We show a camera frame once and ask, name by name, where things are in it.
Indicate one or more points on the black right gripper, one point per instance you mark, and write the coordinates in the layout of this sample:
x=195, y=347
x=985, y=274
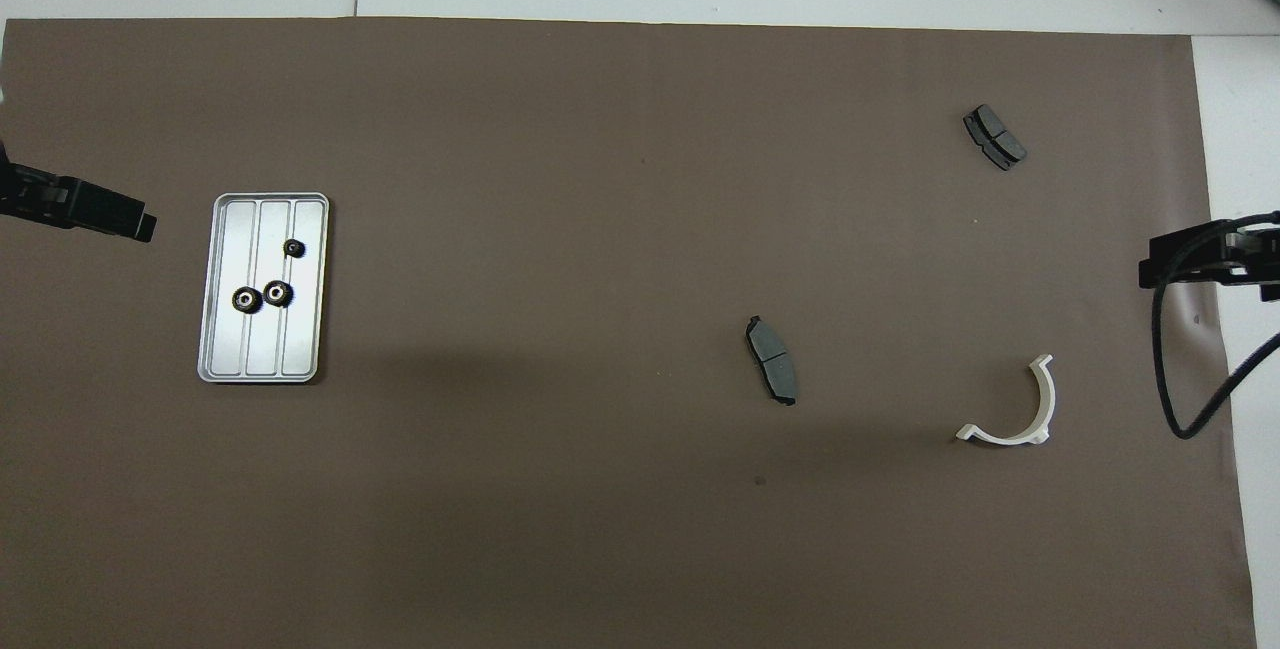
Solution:
x=1255, y=249

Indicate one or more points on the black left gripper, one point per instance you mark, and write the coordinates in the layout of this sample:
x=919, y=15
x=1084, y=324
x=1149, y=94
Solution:
x=22, y=194

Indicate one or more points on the small black bearing gear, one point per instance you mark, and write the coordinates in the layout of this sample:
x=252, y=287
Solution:
x=293, y=248

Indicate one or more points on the silver metal tray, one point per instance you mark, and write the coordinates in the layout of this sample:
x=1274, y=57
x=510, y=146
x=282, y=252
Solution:
x=300, y=349

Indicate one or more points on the long grey brake pad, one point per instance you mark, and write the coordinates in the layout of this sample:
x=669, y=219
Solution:
x=772, y=359

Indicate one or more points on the brown table mat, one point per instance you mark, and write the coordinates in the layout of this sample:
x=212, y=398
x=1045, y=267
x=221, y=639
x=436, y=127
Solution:
x=600, y=179

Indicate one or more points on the white curved plastic bracket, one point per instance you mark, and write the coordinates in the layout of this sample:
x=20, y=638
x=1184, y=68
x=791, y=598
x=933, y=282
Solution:
x=1005, y=438

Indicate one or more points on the short grey brake pad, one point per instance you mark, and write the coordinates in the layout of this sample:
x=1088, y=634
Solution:
x=995, y=137

